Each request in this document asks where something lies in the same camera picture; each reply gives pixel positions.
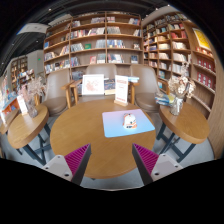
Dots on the white orange patterned computer mouse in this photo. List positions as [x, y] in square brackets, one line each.
[129, 120]

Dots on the glass vase with beige flowers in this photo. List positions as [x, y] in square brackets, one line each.
[176, 106]

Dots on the white ceiling air vent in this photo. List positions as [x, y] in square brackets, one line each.
[33, 28]

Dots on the white sign on wooden base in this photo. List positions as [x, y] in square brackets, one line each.
[121, 88]

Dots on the pink blue gradient mouse pad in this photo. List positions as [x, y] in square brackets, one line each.
[113, 126]

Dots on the small white table card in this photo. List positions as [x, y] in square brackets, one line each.
[22, 105]

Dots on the distant wooden bookshelf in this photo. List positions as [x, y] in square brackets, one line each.
[21, 71]

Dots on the flat blue books on armrest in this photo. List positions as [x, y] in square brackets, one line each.
[133, 79]

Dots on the curved wooden bookshelf with books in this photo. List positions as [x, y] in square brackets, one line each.
[173, 46]

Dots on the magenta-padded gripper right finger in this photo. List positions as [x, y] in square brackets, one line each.
[150, 161]

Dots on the orange book display stand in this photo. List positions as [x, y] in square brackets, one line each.
[8, 106]

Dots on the white framed floral picture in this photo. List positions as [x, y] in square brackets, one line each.
[92, 84]

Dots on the round wooden side table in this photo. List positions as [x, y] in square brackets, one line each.
[26, 128]
[186, 123]

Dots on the stack of blue books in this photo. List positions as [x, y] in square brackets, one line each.
[163, 99]

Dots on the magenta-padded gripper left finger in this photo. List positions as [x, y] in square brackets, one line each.
[76, 160]

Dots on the glass vase with pink flowers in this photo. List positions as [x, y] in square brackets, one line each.
[32, 110]

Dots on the wide wooden bookshelf with books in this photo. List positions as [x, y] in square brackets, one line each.
[93, 43]

